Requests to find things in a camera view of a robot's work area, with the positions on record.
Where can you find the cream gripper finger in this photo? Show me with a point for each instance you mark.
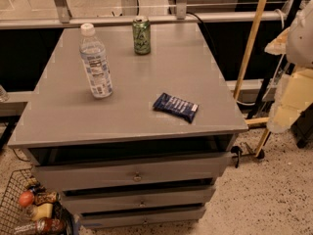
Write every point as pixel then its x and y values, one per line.
pixel 294 94

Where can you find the blue rxbar blueberry wrapper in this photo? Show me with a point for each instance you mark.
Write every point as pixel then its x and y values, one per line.
pixel 176 107

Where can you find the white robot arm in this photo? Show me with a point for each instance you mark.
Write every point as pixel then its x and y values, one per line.
pixel 296 42

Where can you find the grey drawer cabinet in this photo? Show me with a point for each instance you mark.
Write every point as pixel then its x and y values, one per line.
pixel 116 161

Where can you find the green soda can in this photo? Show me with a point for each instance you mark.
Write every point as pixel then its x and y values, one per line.
pixel 141 35

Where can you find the clear plastic water bottle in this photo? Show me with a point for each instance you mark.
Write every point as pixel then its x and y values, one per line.
pixel 94 57

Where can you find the cream bottle in basket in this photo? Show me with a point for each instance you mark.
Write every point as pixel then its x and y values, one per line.
pixel 42 211

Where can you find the red sauce bottle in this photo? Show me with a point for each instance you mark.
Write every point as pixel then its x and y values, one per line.
pixel 43 226

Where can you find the red round fruit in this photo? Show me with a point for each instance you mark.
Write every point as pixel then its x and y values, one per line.
pixel 26 199

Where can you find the yellow wooden frame stand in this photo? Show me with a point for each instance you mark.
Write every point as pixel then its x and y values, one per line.
pixel 255 61

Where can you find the grey metal rail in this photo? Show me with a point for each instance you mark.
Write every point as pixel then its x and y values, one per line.
pixel 224 17

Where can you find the black wire basket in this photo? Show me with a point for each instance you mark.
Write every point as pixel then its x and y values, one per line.
pixel 11 210

